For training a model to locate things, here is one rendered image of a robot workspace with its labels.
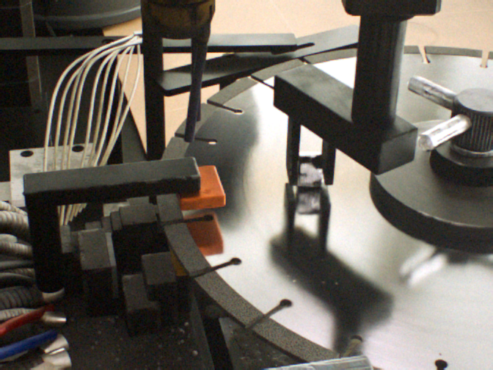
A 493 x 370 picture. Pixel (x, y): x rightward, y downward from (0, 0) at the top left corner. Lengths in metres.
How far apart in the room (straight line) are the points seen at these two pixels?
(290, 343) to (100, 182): 0.13
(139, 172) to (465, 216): 0.17
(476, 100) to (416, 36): 0.67
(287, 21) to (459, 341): 0.81
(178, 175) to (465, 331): 0.16
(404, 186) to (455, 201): 0.03
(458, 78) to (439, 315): 0.25
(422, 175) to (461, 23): 0.72
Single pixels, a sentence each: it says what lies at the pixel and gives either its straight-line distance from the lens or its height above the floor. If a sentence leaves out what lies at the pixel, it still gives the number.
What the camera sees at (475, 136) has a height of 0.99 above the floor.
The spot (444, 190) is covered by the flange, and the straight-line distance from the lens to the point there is 0.54.
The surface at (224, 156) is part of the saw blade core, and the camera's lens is 0.57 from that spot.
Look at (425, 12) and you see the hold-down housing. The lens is 0.44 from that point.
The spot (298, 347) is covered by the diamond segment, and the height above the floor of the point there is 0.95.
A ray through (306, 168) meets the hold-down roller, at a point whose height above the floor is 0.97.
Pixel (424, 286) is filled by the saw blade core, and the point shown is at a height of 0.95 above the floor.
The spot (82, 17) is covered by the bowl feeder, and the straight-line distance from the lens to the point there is 1.18.
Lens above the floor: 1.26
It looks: 34 degrees down
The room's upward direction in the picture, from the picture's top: 1 degrees clockwise
